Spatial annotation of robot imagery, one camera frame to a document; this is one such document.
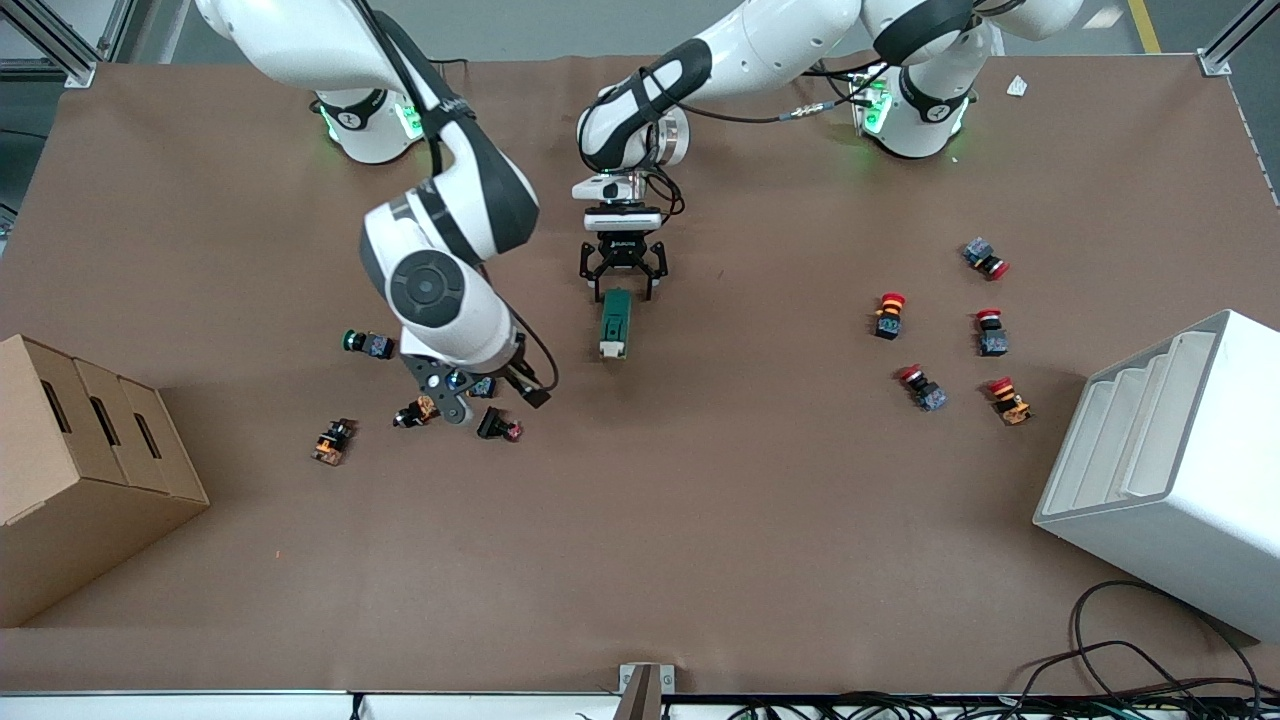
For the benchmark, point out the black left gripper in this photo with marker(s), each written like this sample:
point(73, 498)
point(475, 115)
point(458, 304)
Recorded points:
point(622, 254)

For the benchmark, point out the green terminal block module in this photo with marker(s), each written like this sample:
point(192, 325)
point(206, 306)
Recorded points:
point(614, 325)

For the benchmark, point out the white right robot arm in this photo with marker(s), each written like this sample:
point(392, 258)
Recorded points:
point(450, 200)

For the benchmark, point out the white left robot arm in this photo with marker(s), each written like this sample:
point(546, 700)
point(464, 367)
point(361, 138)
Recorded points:
point(760, 50)

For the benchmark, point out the green mushroom button blue base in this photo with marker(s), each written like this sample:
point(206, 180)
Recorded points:
point(484, 386)
point(372, 345)

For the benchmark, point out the white square push button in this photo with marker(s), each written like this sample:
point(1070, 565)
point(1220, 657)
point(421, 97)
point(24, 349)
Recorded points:
point(495, 425)

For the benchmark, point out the red mushroom button orange base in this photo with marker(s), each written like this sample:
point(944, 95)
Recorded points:
point(889, 315)
point(1010, 402)

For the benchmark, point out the red mushroom button blue base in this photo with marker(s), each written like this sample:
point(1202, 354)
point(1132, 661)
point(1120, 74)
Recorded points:
point(992, 335)
point(925, 390)
point(985, 258)

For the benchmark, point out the brown stepped cardboard box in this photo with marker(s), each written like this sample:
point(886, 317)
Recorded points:
point(80, 480)

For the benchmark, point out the white paper scrap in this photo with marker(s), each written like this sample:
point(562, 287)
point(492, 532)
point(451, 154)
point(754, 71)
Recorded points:
point(1017, 86)

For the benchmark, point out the white stepped box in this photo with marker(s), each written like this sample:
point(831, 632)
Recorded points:
point(1170, 480)

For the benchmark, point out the black selector switch orange base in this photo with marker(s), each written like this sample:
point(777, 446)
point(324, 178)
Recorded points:
point(333, 442)
point(418, 410)

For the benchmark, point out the grey metal bracket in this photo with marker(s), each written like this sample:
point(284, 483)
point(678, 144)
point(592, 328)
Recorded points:
point(645, 690)

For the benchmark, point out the white table edge rail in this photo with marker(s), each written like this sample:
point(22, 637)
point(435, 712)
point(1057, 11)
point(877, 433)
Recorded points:
point(200, 705)

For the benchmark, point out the aluminium frame profile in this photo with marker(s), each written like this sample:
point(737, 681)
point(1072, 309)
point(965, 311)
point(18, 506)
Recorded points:
point(60, 45)
point(1230, 45)

